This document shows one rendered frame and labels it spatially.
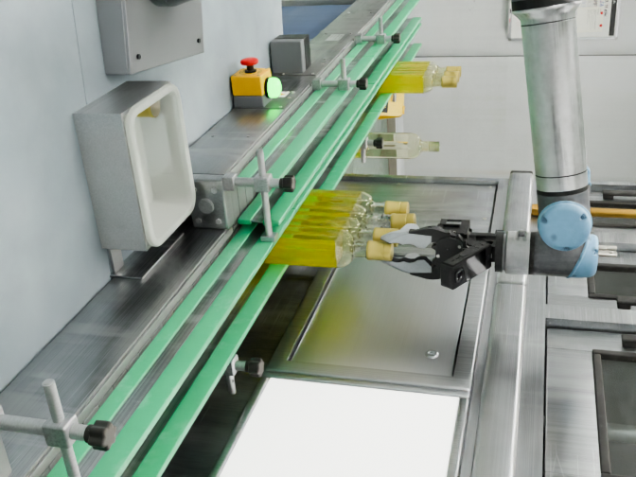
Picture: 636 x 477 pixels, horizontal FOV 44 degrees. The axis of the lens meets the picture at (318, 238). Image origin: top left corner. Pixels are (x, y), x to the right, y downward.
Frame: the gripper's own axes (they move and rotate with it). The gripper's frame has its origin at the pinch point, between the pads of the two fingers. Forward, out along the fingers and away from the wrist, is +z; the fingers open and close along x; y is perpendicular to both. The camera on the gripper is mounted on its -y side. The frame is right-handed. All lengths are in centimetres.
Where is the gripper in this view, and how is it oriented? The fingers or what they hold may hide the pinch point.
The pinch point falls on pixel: (387, 251)
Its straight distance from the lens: 140.8
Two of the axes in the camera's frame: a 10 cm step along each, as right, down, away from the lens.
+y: 2.6, -4.3, 8.6
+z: -9.6, -0.5, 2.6
